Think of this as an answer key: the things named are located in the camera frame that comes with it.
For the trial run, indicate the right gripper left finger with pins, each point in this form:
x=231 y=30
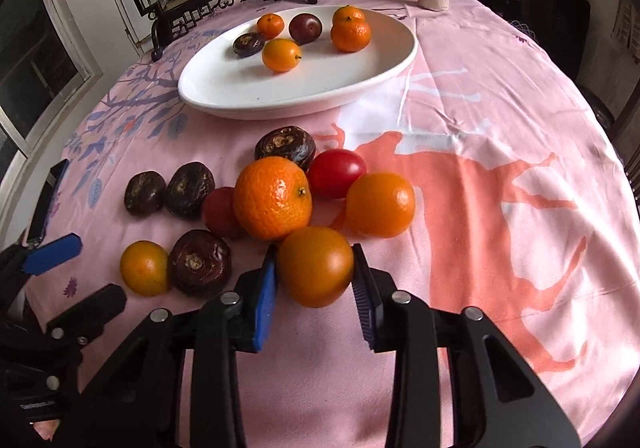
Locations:
x=134 y=399

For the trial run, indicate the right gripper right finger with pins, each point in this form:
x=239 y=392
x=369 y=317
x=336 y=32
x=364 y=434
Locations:
x=497 y=399

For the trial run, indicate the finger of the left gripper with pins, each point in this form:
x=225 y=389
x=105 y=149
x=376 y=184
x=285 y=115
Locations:
x=88 y=317
x=51 y=255

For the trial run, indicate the dark water chestnut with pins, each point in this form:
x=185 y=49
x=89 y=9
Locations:
x=187 y=190
x=200 y=264
x=248 y=44
x=144 y=194
x=290 y=142

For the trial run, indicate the orange kumquat mid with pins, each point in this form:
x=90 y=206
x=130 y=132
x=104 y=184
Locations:
x=314 y=266

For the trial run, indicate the large mandarin back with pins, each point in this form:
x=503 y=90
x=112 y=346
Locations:
x=272 y=198

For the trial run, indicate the large mandarin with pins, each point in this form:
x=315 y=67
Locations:
x=351 y=35
x=272 y=198

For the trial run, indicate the small orange kumquat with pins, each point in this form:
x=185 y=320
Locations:
x=281 y=55

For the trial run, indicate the dark purple plum tomato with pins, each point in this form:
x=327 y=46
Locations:
x=305 y=28

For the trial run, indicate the large mandarin front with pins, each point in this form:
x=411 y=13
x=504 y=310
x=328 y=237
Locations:
x=351 y=35

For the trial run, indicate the person's left hand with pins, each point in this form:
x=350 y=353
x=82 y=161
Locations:
x=46 y=429

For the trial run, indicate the black phone on table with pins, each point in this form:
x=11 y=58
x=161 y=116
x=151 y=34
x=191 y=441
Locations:
x=37 y=229

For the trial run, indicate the red cherry tomato centre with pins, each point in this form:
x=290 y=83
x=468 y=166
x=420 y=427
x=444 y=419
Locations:
x=218 y=214

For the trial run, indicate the red cherry tomato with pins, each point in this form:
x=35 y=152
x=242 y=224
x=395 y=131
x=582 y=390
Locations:
x=218 y=214
x=332 y=173

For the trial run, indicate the pink printed tablecloth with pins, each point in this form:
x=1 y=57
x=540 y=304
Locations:
x=447 y=144

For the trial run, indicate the white oval plate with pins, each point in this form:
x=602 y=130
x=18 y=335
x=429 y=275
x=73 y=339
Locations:
x=217 y=81

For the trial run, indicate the red cherry tomato back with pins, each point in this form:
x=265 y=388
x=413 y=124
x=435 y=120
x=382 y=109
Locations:
x=332 y=173

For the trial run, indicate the small mandarin on plate left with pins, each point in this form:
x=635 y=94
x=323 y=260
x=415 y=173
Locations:
x=270 y=26

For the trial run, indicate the small mandarin on plate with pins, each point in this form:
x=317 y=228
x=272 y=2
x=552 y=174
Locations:
x=345 y=13
x=270 y=26

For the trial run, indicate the small mandarin on plate right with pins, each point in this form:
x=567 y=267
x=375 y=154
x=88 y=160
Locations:
x=345 y=13

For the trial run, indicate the window frame left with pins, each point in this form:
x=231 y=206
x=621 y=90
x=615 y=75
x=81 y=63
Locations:
x=45 y=68

